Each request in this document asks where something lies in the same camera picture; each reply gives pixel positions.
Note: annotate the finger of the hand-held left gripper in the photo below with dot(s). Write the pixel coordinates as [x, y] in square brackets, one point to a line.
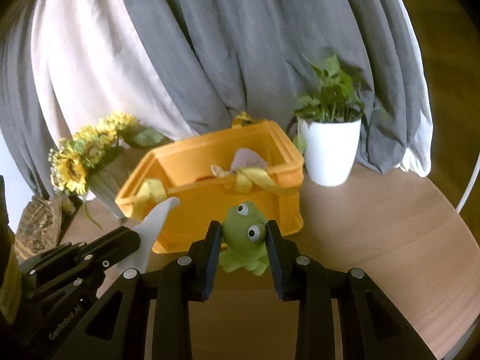
[116, 243]

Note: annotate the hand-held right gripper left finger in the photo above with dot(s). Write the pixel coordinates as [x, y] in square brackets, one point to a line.
[212, 262]

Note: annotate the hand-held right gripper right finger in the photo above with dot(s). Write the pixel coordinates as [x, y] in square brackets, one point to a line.
[275, 266]

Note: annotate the green frog soft toy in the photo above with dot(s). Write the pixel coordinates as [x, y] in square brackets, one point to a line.
[240, 232]

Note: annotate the white soft toy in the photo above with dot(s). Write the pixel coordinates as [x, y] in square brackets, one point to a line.
[157, 217]

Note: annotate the yellow plastic storage box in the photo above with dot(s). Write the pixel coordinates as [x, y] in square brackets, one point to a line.
[195, 213]

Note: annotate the cream soft item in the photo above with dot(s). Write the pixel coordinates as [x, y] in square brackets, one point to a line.
[221, 170]

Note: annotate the pale pink soft item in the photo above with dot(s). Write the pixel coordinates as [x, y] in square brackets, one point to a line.
[247, 159]

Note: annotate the grey ribbed vase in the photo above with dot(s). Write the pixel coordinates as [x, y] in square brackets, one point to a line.
[108, 191]

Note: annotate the brown patterned cloth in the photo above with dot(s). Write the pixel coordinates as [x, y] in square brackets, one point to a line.
[37, 225]

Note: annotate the artificial sunflower bouquet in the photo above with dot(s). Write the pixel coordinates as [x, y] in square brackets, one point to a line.
[71, 168]

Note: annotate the green plant in white pot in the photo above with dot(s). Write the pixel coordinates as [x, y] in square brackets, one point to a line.
[330, 153]

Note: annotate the grey curtain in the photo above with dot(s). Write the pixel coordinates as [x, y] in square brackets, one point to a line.
[15, 120]
[243, 45]

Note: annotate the white sheer curtain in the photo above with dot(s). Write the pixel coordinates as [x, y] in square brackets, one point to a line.
[416, 157]

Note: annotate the pale pink curtain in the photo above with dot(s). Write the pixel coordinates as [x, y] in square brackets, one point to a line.
[93, 63]

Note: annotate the white curved tube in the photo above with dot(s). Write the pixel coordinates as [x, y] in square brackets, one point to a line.
[468, 191]

